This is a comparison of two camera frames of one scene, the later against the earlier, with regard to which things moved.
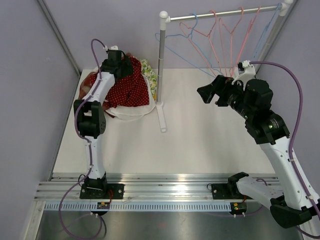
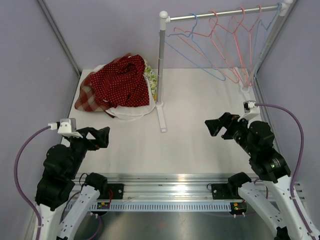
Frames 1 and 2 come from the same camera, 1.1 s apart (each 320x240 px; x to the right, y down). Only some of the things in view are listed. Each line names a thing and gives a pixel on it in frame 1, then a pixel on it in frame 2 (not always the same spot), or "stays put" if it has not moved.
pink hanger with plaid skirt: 209,41 -> 176,28
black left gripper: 126,70 -> 102,136
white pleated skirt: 134,113 stays put
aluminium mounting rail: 137,186 stays put
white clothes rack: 164,19 stays put
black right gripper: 223,85 -> 227,120
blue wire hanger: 266,33 -> 255,70
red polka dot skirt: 129,90 stays put
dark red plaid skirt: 110,115 stays put
